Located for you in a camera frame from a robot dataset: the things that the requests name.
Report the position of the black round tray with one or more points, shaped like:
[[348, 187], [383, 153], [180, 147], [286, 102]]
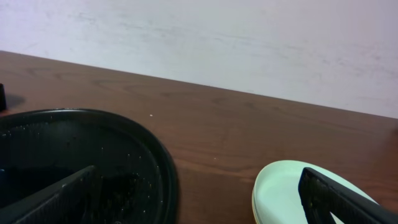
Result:
[[136, 180]]

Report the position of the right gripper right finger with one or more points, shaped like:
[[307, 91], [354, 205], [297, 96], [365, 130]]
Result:
[[323, 198]]

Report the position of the mint plate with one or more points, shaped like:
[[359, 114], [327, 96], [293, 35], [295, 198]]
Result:
[[275, 196]]

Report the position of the black rectangular tray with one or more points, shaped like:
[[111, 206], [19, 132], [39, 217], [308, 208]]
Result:
[[3, 104]]

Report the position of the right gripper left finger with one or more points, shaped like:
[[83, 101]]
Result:
[[71, 199]]

